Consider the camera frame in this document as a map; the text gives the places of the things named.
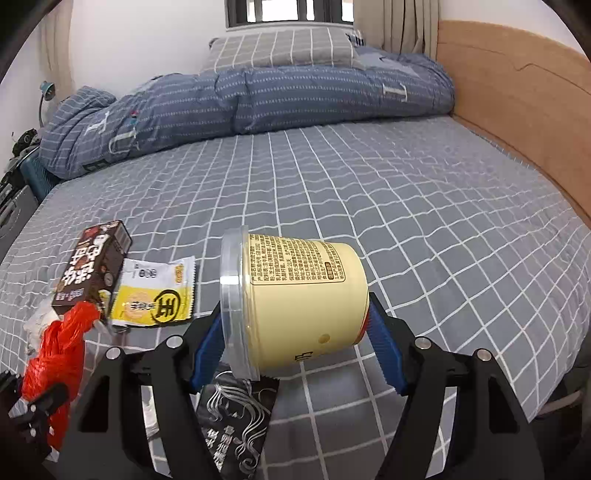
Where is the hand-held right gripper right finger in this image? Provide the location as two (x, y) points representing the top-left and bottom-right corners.
(367, 292), (548, 480)

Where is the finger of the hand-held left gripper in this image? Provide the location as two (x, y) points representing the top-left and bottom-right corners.
(0, 369), (71, 462)

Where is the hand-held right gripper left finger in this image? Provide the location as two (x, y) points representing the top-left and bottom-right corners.
(58, 302), (228, 480)

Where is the red plastic bag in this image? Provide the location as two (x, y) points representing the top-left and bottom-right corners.
(21, 301), (101, 453)

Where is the yellow cup with clear lid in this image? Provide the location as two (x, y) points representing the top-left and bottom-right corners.
(219, 226), (370, 381)

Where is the brown printed carton box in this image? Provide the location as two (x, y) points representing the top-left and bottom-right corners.
(51, 220), (133, 319)

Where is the black printed sachet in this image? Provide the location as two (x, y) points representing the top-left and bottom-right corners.
(196, 364), (280, 480)

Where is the yellow and white sachet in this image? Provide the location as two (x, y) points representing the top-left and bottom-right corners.
(107, 256), (197, 328)

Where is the clear plastic wrapper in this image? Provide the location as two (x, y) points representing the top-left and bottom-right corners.
(23, 300), (63, 365)

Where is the bed with grey checked sheet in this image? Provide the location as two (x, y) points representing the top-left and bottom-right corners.
(0, 115), (591, 480)

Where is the grey suitcase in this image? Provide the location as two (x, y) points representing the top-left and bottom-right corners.
(0, 185), (38, 259)

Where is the blue striped duvet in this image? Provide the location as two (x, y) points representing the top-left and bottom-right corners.
(39, 46), (455, 178)

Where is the dark clutter pile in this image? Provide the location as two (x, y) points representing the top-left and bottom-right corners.
(9, 129), (43, 158)

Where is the wooden headboard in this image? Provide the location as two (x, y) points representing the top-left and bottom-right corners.
(436, 19), (591, 222)

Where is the blue desk lamp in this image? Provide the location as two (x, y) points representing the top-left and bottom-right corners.
(37, 80), (57, 127)

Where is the grey checked pillow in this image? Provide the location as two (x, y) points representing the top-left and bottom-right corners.
(198, 27), (358, 72)

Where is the dark framed window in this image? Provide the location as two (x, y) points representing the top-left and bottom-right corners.
(225, 0), (356, 29)

